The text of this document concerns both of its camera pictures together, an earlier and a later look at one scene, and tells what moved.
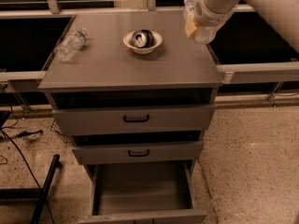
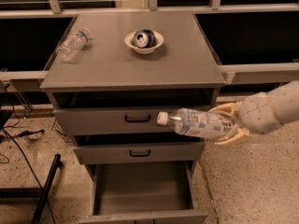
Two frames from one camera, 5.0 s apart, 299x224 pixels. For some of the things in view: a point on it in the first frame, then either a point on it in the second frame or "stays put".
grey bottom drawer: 142,192 stays put
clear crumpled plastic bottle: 67,49 stays put
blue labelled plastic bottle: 203,35 to 211,126
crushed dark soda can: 142,38 stays put
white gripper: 209,15 to 257,113
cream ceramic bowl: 128,39 stays put
